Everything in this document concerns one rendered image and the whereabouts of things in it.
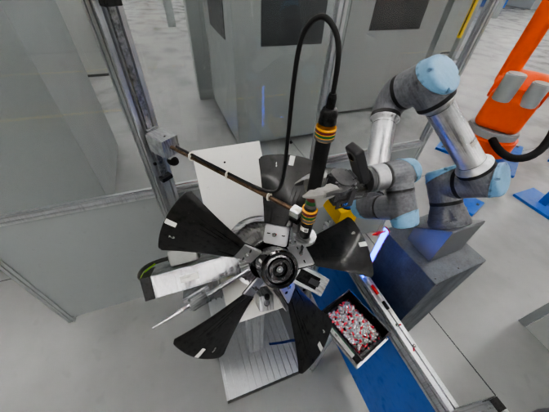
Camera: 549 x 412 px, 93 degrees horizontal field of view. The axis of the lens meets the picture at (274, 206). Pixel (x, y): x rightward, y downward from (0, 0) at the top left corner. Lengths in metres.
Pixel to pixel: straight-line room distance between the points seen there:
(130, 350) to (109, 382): 0.19
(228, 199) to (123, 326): 1.46
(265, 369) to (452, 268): 1.21
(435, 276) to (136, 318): 1.88
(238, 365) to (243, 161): 1.29
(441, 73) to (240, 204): 0.75
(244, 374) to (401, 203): 1.42
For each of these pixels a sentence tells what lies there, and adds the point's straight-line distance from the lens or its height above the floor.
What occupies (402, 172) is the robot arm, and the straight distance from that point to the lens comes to 0.78.
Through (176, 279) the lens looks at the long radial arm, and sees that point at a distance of 0.93.
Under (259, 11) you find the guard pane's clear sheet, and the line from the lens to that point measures 1.21.
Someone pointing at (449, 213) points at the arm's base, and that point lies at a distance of 1.21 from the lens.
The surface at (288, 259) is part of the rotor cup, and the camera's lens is 0.80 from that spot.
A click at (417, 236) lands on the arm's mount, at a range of 1.27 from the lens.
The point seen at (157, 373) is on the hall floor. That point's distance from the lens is 2.05.
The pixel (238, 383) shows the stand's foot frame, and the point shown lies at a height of 0.08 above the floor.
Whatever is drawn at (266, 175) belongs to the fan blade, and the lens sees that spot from 0.86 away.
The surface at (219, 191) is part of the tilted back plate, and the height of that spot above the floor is 1.24.
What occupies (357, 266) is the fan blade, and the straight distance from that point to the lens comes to 0.94.
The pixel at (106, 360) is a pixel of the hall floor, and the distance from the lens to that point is 2.19.
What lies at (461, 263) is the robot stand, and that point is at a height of 1.00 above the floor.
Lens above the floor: 1.90
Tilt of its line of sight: 45 degrees down
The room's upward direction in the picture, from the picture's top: 4 degrees clockwise
